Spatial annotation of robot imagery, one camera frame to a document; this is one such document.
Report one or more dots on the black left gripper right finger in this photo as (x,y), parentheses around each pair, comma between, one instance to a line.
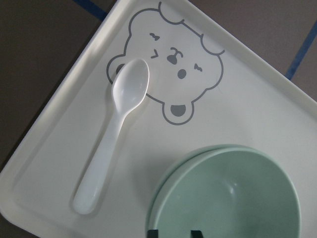
(196,234)

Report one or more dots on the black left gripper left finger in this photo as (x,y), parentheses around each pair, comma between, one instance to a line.
(152,234)

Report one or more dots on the green bowl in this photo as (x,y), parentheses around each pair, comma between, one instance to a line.
(180,161)
(229,193)

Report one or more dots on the green bowl on tray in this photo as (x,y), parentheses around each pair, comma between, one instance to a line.
(180,161)

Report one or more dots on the cream bear tray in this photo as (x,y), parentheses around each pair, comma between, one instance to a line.
(206,88)

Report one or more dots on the white plastic spoon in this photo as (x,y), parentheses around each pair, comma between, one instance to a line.
(128,92)

